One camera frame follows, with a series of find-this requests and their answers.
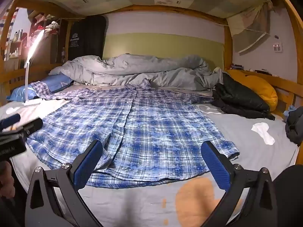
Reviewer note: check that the blue pillow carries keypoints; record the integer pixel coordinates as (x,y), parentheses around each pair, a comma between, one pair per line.
(47,86)

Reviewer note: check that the dark grey garment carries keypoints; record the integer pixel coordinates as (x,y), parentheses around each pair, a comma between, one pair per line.
(294,126)

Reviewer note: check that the grey crumpled duvet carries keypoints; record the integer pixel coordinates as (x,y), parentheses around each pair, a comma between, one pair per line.
(190,73)

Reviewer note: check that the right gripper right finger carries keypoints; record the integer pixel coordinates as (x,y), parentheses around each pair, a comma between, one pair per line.
(249,198)

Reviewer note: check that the white wall socket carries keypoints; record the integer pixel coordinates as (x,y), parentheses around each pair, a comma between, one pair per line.
(278,47)

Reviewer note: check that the person left hand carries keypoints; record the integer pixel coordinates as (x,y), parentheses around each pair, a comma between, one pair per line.
(7,181)

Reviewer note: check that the hanging checkered cloth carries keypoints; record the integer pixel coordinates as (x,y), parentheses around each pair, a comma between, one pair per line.
(249,26)

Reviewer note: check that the wooden bunk bed frame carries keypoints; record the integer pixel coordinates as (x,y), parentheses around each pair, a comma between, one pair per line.
(165,32)

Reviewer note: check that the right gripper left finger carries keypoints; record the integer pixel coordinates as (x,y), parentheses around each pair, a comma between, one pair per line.
(42,205)

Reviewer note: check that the white sock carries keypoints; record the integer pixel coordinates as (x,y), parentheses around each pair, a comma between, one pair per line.
(261,129)

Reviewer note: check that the black hanging garment bag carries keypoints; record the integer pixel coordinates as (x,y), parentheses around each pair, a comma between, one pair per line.
(87,37)

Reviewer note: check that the blue plaid shirt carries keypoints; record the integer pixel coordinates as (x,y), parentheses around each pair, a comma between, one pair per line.
(149,136)

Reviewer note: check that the grey bed sheet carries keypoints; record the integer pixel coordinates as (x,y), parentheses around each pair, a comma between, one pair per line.
(182,203)

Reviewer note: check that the black puffer jacket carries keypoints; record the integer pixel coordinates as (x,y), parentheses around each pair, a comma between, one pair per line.
(234,98)

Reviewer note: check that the yellow pillow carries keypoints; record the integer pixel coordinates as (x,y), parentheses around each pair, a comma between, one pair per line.
(258,85)

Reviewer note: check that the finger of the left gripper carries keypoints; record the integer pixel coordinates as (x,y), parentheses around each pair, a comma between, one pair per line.
(9,121)
(32,126)

